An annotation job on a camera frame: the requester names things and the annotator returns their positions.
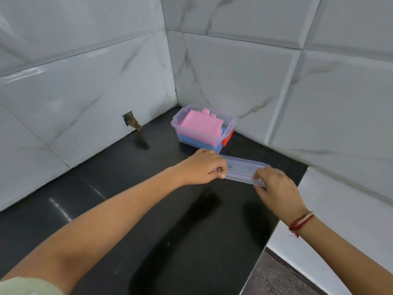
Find person's left hand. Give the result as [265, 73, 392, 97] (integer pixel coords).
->
[177, 148, 228, 186]

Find person's right hand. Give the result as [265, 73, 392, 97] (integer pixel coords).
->
[252, 166, 309, 226]

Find clear plastic box lid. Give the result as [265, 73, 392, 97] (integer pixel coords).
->
[213, 154, 271, 188]

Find clear plastic storage box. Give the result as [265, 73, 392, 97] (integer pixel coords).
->
[171, 104, 237, 154]

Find person's left forearm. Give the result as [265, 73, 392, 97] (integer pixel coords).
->
[0, 166, 185, 295]

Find person's right forearm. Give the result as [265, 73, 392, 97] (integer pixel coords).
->
[291, 216, 393, 295]

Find pale green shirt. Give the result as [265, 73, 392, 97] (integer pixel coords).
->
[0, 276, 65, 295]

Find red thread bracelet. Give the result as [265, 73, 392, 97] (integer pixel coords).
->
[287, 211, 315, 238]

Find brown pipe stub in wall hole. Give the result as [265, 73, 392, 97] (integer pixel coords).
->
[122, 111, 143, 131]

